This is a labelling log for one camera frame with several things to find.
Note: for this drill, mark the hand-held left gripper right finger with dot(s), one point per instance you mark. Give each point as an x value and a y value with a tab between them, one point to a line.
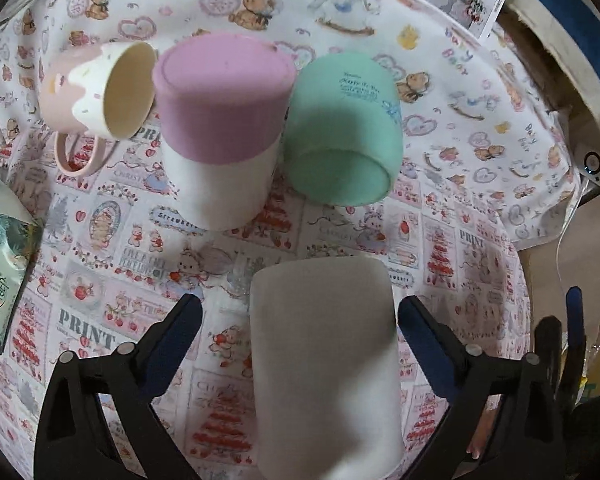
427	347

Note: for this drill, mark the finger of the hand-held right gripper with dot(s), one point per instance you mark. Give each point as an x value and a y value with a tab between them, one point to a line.
549	335
575	310

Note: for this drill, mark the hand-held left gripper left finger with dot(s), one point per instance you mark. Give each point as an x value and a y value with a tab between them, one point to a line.
172	342

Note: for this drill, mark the plain white cup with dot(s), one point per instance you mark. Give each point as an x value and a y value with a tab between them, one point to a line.
325	360

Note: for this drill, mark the purple and white cup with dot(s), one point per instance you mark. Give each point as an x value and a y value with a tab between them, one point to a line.
220	125

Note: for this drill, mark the mint green cup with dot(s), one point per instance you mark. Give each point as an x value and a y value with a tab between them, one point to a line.
340	135

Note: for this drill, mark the strawberry print patchwork cloth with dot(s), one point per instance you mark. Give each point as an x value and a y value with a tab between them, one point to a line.
105	270

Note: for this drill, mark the white device with round button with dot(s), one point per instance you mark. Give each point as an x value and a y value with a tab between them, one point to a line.
594	165

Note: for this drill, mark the green tissue packet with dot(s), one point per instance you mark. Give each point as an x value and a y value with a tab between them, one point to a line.
2	255

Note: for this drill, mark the pink mug with white drip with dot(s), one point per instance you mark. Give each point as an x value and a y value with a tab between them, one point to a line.
87	90

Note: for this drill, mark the bear print white cloth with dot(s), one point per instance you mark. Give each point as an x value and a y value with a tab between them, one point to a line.
330	15

